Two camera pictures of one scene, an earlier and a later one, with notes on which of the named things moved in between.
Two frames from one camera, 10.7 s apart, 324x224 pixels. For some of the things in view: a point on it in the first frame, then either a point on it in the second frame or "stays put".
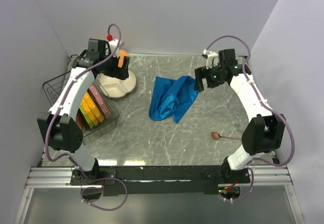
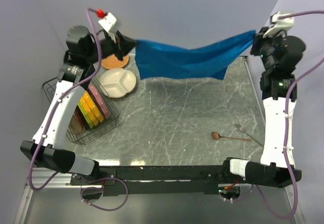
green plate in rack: [86, 116] stays put
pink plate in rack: [100, 101] stays put
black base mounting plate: [159, 180] stays put
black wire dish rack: [49, 86] stays put
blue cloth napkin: [172, 97] -> [156, 59]
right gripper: [202, 73] -> [258, 38]
